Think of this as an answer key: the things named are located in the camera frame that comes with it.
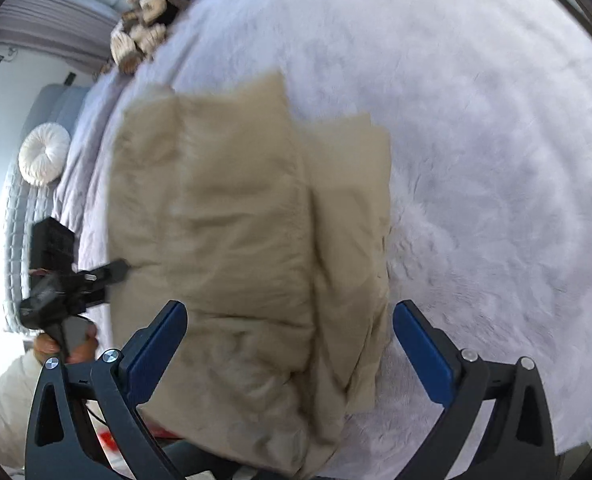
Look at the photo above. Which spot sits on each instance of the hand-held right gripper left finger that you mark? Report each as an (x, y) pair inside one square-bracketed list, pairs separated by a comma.
[(158, 355)]

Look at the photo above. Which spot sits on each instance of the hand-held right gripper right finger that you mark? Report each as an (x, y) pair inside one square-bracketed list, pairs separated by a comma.
[(423, 355)]

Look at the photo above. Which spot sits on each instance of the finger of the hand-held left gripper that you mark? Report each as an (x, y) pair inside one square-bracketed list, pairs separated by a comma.
[(111, 271)]

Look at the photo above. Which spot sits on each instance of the beige puffer coat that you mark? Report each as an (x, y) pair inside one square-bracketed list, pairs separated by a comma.
[(236, 240)]

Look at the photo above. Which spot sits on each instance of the person's left forearm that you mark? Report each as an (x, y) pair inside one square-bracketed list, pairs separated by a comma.
[(6, 410)]

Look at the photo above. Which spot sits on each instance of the person's left hand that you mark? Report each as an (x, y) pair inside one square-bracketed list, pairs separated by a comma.
[(83, 347)]

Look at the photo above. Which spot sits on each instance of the white round pleated pillow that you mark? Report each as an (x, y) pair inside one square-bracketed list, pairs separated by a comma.
[(43, 152)]

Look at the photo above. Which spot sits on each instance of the lavender bed blanket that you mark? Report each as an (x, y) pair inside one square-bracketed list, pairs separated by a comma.
[(475, 160)]

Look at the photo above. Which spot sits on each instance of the pile of cream plush toys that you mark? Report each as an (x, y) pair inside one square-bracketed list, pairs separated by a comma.
[(143, 20)]

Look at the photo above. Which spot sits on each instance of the grey pleated curtain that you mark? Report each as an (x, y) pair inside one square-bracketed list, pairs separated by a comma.
[(51, 20)]

